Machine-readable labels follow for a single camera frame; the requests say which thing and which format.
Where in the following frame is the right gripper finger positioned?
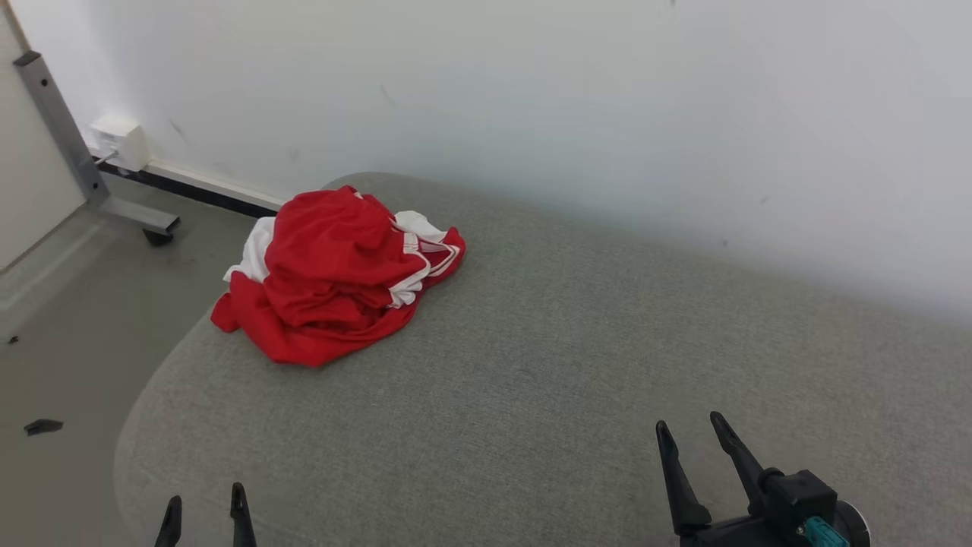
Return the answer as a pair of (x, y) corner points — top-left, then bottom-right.
(710, 411), (769, 517)
(656, 420), (712, 535)

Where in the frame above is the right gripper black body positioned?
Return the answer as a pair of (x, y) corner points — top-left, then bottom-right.
(678, 501), (872, 547)

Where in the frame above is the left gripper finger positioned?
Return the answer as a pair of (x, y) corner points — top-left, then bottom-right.
(155, 495), (183, 547)
(230, 482), (257, 547)

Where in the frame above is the red white basketball jersey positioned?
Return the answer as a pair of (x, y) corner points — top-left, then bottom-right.
(210, 209), (466, 368)

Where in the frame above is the white panel board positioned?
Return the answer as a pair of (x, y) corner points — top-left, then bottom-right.
(0, 0), (87, 270)

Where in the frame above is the teal right camera connector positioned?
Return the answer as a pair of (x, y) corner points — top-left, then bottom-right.
(803, 517), (851, 547)

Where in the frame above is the white wall socket box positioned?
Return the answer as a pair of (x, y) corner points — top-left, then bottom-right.
(89, 114), (150, 172)

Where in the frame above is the grey metal stand frame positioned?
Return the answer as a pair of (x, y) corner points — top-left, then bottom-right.
(13, 51), (181, 236)

